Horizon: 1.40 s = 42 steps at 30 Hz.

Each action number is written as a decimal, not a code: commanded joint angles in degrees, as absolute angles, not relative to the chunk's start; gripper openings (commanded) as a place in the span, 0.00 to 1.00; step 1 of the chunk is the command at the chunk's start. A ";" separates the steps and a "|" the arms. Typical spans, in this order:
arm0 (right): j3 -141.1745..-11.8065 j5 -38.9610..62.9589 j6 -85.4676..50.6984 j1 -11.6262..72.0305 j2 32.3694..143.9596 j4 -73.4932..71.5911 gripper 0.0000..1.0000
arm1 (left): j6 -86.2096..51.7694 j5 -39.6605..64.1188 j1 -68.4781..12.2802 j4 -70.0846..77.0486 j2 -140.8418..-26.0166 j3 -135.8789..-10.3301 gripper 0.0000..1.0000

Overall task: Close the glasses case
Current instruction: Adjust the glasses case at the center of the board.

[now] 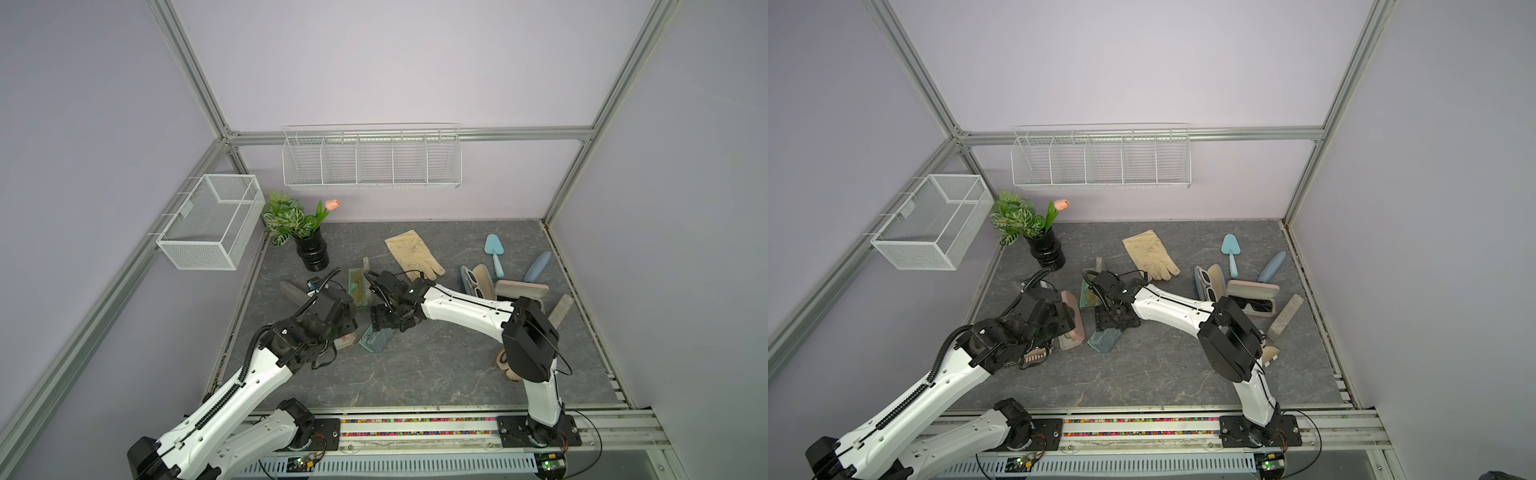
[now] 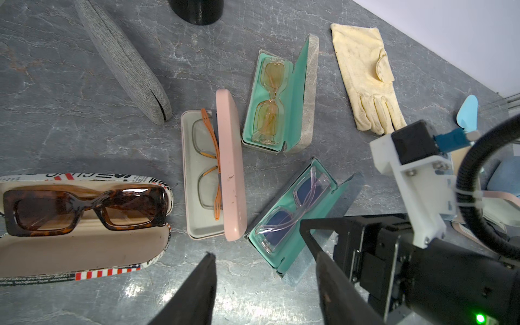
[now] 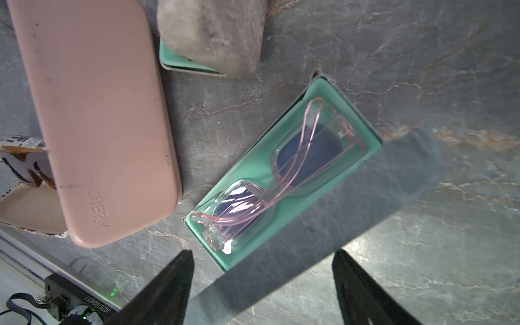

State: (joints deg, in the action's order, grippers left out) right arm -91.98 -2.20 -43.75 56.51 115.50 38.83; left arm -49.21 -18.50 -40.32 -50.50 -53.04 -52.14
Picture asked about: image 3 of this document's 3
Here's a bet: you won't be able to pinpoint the teal grey case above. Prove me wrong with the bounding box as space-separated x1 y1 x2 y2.
186 70 444 324

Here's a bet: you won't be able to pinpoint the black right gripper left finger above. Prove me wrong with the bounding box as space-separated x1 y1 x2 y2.
107 250 194 325

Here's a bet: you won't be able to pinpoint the pink glasses case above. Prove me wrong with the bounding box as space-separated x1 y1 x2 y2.
8 1 181 248

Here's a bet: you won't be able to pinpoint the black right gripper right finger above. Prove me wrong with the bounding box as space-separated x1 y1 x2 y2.
332 250 420 324

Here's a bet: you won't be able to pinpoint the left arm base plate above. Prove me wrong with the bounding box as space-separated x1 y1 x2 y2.
44 273 119 321

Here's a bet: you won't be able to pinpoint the pink clear sunglasses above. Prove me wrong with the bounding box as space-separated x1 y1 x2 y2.
189 97 364 253

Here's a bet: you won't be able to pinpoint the green glasses case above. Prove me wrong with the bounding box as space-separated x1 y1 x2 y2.
157 0 268 78

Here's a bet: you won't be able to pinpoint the beige case brown sunglasses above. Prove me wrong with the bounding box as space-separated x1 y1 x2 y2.
1 135 68 238

